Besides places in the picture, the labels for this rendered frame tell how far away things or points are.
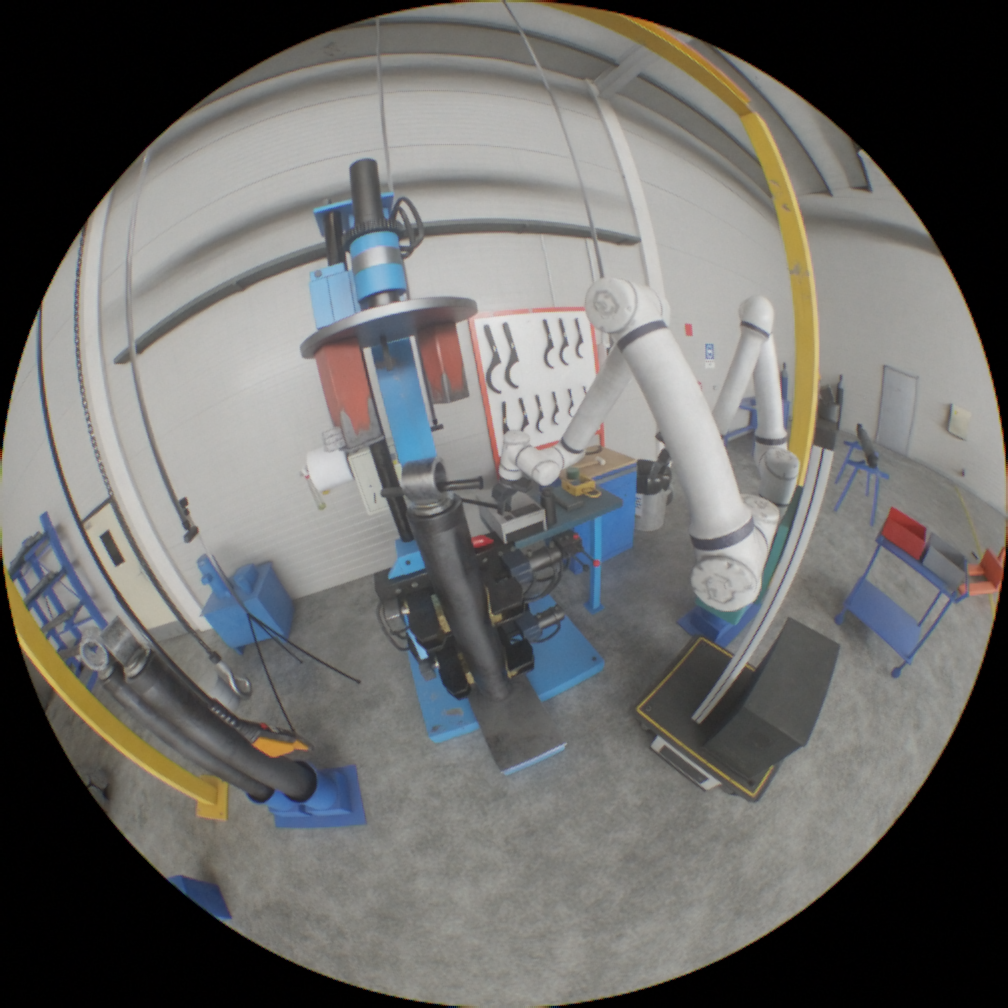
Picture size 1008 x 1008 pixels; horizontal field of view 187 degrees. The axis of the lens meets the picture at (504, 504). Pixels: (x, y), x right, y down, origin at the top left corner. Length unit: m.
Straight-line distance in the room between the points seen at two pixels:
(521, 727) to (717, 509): 1.61
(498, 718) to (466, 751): 0.32
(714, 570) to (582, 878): 1.69
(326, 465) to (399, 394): 0.71
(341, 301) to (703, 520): 1.36
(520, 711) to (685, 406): 1.78
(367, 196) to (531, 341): 2.50
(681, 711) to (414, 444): 1.91
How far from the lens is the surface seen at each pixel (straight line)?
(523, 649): 1.74
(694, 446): 0.62
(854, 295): 10.99
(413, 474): 1.05
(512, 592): 1.37
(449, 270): 3.28
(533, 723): 1.93
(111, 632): 1.40
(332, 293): 1.37
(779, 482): 1.27
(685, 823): 2.05
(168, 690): 1.43
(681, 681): 1.92
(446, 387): 1.09
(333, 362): 0.90
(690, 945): 2.22
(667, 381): 0.61
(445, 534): 1.08
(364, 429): 0.92
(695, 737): 1.80
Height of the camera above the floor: 1.95
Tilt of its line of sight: 27 degrees down
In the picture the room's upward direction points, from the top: 11 degrees counter-clockwise
